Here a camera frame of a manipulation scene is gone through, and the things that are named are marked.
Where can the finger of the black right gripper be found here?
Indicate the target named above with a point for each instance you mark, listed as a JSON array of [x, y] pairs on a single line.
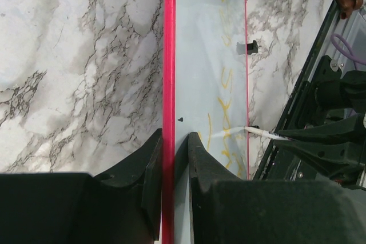
[[343, 163], [350, 129]]

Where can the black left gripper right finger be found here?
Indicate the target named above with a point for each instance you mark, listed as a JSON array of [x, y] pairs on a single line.
[[226, 209]]

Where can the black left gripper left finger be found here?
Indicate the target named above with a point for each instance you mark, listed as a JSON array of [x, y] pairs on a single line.
[[120, 205]]

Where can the white marker pen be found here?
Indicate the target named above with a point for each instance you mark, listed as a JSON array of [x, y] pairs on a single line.
[[265, 134]]

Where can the pink framed whiteboard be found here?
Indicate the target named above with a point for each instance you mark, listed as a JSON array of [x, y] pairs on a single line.
[[205, 90]]

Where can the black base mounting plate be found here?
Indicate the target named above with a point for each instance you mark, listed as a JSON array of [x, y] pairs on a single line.
[[331, 87]]

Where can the brass pipe fitting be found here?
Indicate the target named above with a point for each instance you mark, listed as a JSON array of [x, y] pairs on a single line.
[[347, 7]]

